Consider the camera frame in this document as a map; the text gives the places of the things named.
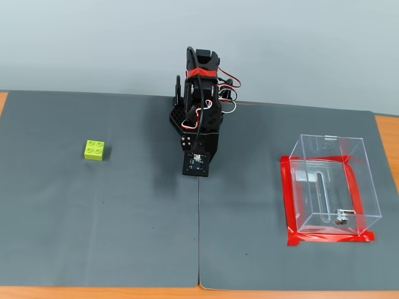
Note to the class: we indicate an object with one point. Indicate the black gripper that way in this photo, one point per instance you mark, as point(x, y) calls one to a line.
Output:
point(186, 140)

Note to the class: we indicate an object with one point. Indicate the green lego block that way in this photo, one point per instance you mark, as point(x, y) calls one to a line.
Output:
point(94, 151)

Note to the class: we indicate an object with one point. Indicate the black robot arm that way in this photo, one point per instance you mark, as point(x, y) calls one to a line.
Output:
point(205, 90)

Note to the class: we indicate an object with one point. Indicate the red tape band on arm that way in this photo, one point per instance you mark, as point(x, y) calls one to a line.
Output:
point(202, 73)

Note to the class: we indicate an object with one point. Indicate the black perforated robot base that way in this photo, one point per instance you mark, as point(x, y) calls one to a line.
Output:
point(177, 120)

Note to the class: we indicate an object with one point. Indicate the transparent acrylic box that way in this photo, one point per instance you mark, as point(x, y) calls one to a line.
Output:
point(335, 193)

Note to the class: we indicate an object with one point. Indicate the silver metal box latch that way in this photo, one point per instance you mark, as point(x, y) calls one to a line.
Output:
point(342, 216)

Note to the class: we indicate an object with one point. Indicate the black table clamp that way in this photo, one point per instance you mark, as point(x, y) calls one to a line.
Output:
point(230, 90)
point(178, 88)

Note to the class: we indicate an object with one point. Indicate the grey table mat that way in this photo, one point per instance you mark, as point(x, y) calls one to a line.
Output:
point(249, 202)
point(93, 218)

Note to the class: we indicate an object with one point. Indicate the red tape strip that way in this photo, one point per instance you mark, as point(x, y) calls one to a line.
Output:
point(288, 199)
point(318, 159)
point(330, 239)
point(355, 193)

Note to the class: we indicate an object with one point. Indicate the black square wrist camera module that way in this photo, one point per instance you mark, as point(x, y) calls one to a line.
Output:
point(196, 164)

